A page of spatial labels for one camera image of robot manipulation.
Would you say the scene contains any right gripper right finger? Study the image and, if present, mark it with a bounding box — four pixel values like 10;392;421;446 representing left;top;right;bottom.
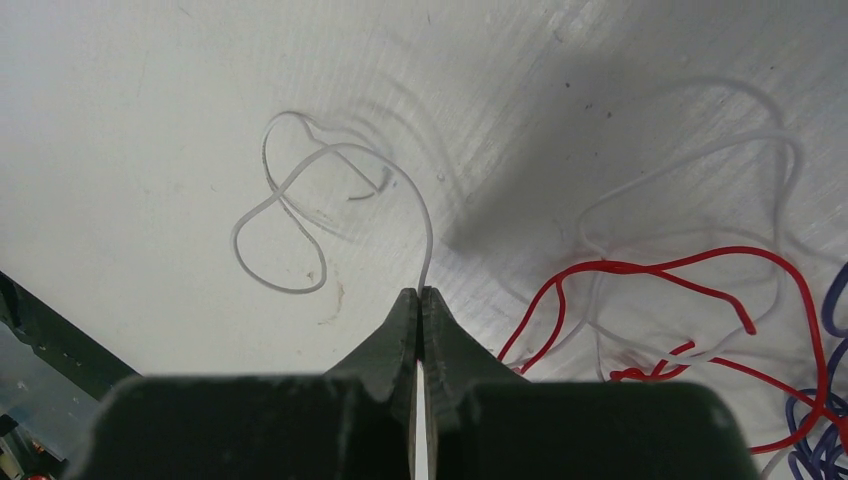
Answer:
420;286;527;479

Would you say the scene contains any blue purple thin wire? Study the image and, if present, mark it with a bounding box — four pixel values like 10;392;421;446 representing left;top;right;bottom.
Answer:
784;261;848;480

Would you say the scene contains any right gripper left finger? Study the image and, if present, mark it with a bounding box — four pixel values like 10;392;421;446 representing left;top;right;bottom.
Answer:
327;288;420;479

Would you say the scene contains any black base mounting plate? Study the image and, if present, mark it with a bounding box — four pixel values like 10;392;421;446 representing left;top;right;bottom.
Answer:
1;274;138;400

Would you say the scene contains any red thin wire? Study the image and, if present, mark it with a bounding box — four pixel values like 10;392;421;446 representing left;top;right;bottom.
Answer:
496;246;848;456

